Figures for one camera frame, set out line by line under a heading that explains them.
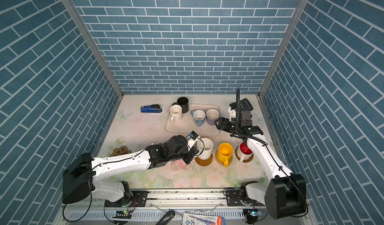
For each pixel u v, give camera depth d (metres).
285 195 0.40
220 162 0.86
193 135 0.67
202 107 1.12
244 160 0.81
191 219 0.68
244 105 1.12
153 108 1.08
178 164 0.65
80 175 0.44
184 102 1.06
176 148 0.58
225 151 0.88
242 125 0.63
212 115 1.02
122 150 0.91
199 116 0.99
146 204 0.73
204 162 0.85
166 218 0.65
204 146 0.85
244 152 0.86
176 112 0.97
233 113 0.75
